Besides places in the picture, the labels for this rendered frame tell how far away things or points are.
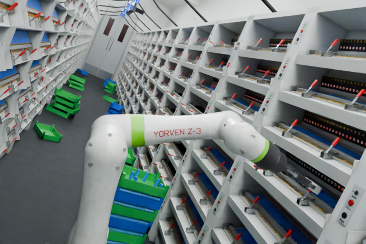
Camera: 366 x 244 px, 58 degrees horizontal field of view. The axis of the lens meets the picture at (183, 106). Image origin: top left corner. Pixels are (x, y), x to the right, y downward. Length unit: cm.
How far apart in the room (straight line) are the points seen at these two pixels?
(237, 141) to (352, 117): 42
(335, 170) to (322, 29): 77
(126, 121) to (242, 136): 38
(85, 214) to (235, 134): 51
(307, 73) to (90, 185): 116
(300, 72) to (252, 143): 71
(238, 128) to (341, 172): 37
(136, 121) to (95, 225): 34
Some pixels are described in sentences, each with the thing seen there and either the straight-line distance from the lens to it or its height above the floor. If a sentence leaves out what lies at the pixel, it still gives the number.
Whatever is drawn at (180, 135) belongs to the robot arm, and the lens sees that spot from 114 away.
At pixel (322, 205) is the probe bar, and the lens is 132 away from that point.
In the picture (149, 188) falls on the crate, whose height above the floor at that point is 51.
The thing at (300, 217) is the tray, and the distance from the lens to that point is 129.
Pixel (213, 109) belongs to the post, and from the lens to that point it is 229.
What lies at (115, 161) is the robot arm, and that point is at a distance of 96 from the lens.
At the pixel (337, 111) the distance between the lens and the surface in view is 131.
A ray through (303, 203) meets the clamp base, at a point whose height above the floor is 94.
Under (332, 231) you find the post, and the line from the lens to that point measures 117.
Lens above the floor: 118
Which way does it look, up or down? 5 degrees down
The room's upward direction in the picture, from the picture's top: 25 degrees clockwise
